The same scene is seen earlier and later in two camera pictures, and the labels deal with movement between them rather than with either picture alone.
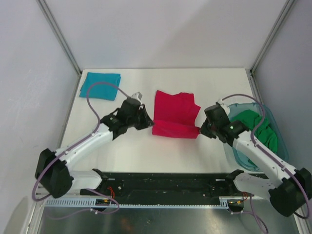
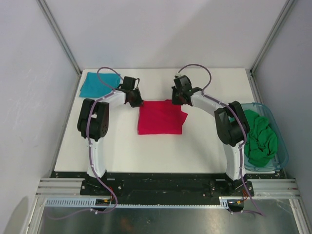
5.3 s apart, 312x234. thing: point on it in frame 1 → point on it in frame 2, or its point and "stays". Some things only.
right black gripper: x=204 y=130 → x=174 y=101
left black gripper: x=147 y=122 → x=139 y=102
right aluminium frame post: x=251 y=76 stays
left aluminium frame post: x=59 y=35 stays
